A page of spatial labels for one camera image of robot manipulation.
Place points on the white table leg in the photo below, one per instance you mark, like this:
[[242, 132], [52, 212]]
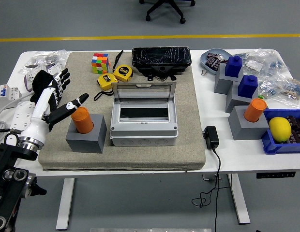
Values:
[[65, 205], [239, 200]]

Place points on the yellow tape measure black label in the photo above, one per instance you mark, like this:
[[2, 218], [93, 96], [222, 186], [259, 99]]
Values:
[[123, 72]]

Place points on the orange cylinder battery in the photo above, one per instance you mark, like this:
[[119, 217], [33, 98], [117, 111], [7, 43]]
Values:
[[255, 110], [82, 119]]

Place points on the black cloth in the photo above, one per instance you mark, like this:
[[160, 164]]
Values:
[[40, 78]]

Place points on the small green piece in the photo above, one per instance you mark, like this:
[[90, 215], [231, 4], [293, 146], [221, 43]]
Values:
[[261, 96]]

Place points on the blue stepped block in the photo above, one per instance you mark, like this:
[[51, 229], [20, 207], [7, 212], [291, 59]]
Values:
[[248, 87], [233, 66]]

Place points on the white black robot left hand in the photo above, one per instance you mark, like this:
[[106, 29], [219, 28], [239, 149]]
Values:
[[41, 108]]

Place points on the yellow lemon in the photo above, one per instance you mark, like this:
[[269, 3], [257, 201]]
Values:
[[280, 129]]

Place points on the black power adapter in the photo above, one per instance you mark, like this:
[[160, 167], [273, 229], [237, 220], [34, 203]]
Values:
[[212, 137]]

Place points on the dark snack packet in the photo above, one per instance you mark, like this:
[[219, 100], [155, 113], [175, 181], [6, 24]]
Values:
[[213, 55], [213, 64]]

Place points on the white plug adapter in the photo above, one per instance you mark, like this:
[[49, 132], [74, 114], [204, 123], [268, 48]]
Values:
[[50, 68]]

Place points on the black plastic case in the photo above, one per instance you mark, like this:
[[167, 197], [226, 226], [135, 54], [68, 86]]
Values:
[[162, 56]]

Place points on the clear bag with adapters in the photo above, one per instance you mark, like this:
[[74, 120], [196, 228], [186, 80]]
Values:
[[50, 56]]

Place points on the white purple socket adapter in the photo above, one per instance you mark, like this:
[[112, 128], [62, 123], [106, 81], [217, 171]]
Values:
[[29, 79]]

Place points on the grey block with round hole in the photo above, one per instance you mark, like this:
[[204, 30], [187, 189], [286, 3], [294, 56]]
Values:
[[92, 141]]

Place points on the grey-brown mat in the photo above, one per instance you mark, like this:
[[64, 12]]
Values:
[[152, 157]]

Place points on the metal table bracket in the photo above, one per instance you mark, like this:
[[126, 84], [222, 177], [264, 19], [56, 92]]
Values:
[[208, 177]]

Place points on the large colourful puzzle cube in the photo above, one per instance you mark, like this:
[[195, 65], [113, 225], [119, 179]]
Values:
[[100, 63]]

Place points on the white circuit breaker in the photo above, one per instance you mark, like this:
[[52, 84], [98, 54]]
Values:
[[9, 93]]

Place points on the black table control panel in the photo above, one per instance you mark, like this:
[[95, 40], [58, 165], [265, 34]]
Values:
[[275, 175]]

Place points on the blue-grey oval dish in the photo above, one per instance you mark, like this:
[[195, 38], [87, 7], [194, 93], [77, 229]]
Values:
[[203, 60]]

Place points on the dark brown components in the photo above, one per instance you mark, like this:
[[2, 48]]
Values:
[[297, 123]]

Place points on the small metal clip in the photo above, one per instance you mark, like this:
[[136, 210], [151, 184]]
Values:
[[203, 72]]

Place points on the clear bag of parts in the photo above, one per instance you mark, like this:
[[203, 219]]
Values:
[[285, 89], [261, 62]]

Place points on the grey junction box clear lid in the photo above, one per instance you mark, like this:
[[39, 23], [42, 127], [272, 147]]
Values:
[[142, 135]]

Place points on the blue plastic bin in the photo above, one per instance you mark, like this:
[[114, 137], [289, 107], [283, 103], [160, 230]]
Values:
[[273, 146]]

